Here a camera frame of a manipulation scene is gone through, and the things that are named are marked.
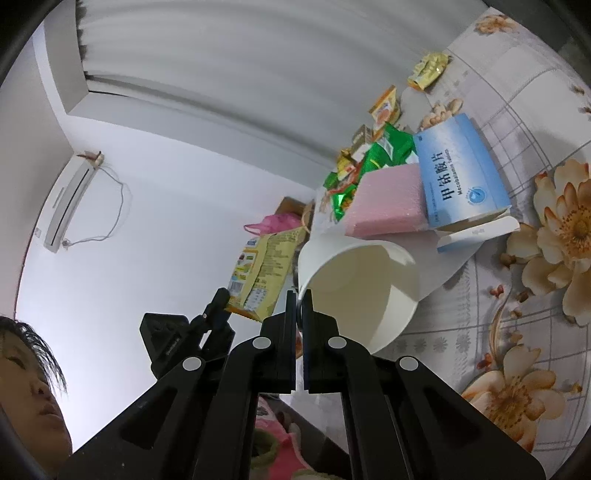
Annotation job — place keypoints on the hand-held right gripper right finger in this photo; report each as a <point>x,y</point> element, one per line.
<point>318,364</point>

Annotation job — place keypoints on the person's head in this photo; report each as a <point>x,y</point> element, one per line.
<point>27,392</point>

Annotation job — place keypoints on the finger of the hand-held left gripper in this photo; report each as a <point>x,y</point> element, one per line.
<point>218,304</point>

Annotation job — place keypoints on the pink plastic bag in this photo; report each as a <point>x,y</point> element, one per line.
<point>277,224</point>

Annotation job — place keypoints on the green snack packet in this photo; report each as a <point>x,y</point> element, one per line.
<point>388,147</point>

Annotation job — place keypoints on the small yellow packet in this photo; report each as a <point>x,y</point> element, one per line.
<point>349,161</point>

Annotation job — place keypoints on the yellow snack bag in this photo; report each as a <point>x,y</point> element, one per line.
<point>263,272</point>

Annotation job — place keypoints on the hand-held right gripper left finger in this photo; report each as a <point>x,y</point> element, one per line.
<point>281,350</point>

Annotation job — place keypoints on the blue white medicine box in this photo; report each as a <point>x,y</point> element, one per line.
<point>461,170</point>

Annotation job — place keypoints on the white paper cup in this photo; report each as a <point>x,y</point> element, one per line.
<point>351,286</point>

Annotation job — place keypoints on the floral tablecloth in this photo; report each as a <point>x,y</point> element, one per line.
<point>531,138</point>

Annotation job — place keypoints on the white curtain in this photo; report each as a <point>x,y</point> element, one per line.
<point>254,69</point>

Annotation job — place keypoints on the cardboard box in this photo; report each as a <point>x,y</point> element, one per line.
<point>291,205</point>

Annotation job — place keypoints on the pink sponge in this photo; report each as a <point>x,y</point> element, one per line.
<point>388,198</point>

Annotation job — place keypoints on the small green packet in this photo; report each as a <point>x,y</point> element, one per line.
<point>333,180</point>

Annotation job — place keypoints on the orange snack packet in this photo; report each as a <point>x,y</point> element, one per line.
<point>385,106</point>

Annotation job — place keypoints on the gold foil packet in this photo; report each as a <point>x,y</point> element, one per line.
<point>429,71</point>

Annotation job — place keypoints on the white air conditioner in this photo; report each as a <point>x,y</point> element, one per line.
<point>69,203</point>

